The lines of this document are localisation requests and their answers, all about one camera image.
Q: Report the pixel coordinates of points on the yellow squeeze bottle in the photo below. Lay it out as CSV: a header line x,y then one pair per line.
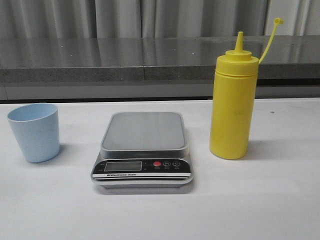
x,y
234,91

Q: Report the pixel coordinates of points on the light blue plastic cup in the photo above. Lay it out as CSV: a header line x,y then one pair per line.
x,y
36,129

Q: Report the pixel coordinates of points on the silver digital kitchen scale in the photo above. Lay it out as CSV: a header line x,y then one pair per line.
x,y
144,150

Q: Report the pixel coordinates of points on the grey pleated curtain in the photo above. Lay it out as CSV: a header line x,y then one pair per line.
x,y
29,19

